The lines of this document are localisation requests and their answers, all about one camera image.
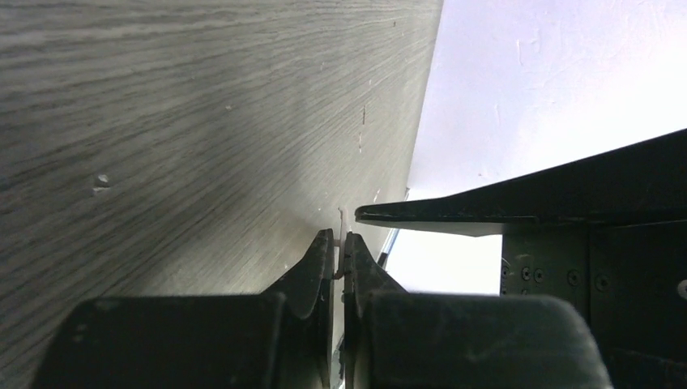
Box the white battery cover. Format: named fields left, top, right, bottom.
left=333, top=207, right=351, bottom=280

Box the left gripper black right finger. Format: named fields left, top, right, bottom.
left=343, top=233, right=612, bottom=388

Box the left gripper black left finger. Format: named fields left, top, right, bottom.
left=32, top=229, right=334, bottom=388

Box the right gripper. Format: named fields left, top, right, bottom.
left=355, top=130, right=686, bottom=388

